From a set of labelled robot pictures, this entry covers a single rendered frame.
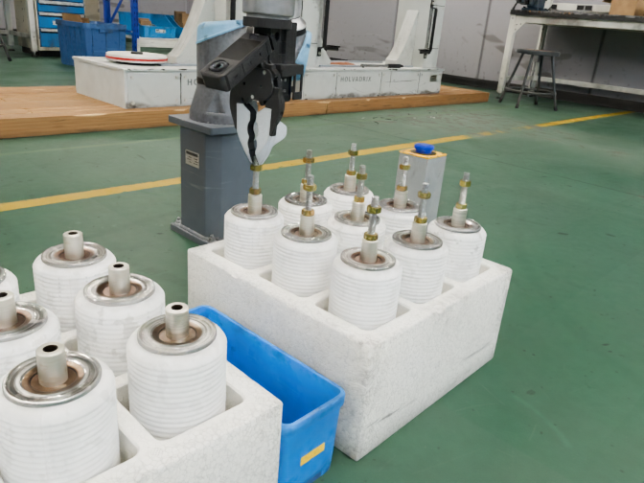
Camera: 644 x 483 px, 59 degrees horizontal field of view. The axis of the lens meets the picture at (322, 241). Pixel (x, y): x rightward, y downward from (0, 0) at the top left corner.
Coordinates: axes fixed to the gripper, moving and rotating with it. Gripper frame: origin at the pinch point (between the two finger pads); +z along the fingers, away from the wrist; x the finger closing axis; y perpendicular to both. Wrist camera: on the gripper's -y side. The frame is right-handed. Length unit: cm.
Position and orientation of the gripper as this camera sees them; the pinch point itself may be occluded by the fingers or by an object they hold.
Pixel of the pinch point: (253, 155)
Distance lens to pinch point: 89.1
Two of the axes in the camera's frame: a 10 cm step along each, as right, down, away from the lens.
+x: -8.5, -2.5, 4.6
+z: -0.8, 9.3, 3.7
